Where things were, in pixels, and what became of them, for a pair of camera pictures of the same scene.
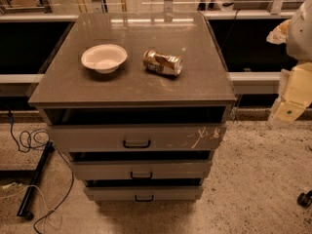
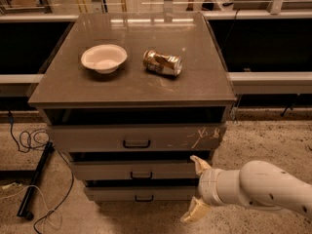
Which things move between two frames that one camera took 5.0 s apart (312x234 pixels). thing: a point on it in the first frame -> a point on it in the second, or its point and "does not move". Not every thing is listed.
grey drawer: (141, 170) does not move
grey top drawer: (136, 137) does not move
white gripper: (300, 38) -> (208, 184)
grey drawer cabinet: (139, 101) does not move
